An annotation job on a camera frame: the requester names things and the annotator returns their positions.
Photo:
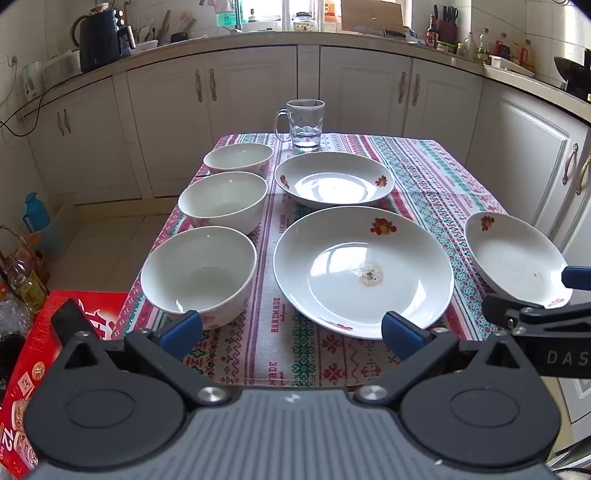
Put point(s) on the yellow oil bottle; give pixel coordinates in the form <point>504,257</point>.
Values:
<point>483,48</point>

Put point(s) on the white utensil holder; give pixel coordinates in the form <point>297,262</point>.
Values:
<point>145,39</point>

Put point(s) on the orange seasoning bottle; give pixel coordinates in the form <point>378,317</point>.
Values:
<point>526,53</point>

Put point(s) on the white countertop appliance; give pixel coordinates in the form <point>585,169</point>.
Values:
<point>62,69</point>

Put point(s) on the medium white fruit-print plate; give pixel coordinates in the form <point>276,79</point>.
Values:
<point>334,180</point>

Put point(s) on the white plastic jug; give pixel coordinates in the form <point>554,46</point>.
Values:
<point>32,81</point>

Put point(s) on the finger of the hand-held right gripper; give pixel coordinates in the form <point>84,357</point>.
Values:
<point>501,310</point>
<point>577,278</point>

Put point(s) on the clear plastic bottle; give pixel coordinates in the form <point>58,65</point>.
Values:
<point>469,46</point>

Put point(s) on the white plastic tray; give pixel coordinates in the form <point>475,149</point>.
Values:
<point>508,67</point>

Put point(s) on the glass jar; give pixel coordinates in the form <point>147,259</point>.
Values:
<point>304,23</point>

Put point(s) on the white bowl pink flowers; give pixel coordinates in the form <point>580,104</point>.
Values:
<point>238,157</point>
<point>224,198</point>
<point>198,272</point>

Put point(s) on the red cardboard box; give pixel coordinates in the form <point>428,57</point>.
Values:
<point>41,341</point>

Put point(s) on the small deep fruit-print plate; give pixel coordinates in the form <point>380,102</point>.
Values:
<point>512,258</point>

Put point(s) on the beige kitchen countertop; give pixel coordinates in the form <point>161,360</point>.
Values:
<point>231,40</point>

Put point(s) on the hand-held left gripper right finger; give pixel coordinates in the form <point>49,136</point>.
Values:
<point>401,334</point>

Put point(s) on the dark sauce bottle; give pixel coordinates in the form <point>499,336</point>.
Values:
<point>432,34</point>

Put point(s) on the black wok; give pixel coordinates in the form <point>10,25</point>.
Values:
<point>575,74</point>

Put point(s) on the dark knife block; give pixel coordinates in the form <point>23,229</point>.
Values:
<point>445,27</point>

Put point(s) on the brown cardboard box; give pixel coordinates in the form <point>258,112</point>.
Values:
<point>369,16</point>

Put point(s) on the large cooking oil bottle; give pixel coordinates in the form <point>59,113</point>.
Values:
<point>30,288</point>

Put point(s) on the clear glass mug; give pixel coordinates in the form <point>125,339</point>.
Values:
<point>304,124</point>

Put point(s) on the patterned red green tablecloth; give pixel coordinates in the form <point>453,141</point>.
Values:
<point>282,217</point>

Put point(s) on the red seasoning bottle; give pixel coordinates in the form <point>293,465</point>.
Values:
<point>501,48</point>

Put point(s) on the large white fruit-print plate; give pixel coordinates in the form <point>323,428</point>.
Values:
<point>323,258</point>

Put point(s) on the black electric kettle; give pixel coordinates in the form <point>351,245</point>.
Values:
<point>99,41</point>

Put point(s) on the blue thermos jug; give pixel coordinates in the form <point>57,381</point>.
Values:
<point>37,214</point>

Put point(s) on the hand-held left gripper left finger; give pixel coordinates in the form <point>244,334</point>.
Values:
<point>182,330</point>

